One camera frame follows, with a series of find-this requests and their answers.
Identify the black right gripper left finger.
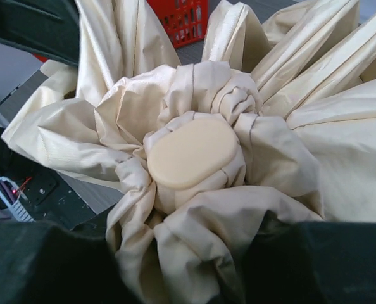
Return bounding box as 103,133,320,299
0,221,138,303

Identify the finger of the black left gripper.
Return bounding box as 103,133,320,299
0,0,80,67

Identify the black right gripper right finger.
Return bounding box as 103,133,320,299
242,212,376,303

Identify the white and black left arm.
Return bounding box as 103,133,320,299
0,0,80,176

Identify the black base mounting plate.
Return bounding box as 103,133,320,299
0,169,109,238

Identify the red plastic shopping basket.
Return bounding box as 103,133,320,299
32,0,210,66

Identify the white slotted cable duct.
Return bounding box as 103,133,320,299
0,177,34,222

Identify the aluminium frame rail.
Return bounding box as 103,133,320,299
0,86,23,128

